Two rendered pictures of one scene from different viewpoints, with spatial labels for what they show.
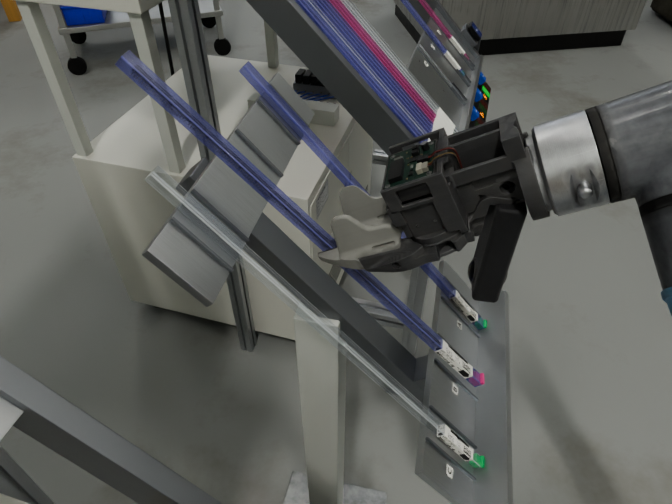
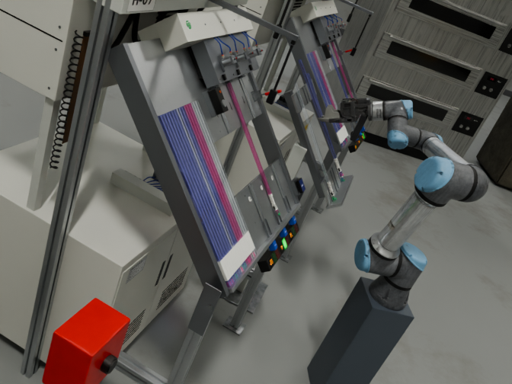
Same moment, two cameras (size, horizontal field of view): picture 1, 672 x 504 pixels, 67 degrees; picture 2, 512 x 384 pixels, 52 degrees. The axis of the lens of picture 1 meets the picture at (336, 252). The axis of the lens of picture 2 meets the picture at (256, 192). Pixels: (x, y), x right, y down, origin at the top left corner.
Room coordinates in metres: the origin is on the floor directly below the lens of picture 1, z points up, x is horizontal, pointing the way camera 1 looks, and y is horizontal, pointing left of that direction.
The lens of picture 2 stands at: (-1.65, 0.31, 1.64)
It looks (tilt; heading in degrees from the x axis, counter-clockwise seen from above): 28 degrees down; 355
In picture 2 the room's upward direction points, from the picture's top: 23 degrees clockwise
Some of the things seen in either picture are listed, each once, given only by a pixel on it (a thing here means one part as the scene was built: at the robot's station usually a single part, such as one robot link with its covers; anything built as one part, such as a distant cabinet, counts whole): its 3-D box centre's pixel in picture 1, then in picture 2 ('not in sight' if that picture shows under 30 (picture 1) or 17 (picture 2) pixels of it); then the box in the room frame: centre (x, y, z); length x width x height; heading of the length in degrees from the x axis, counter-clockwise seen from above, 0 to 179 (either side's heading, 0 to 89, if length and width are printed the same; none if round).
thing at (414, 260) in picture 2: not in sight; (405, 264); (0.00, -0.46, 0.72); 0.13 x 0.12 x 0.14; 103
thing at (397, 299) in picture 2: not in sight; (392, 286); (0.00, -0.46, 0.60); 0.15 x 0.15 x 0.10
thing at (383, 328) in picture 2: not in sight; (356, 344); (0.00, -0.46, 0.27); 0.18 x 0.18 x 0.55; 11
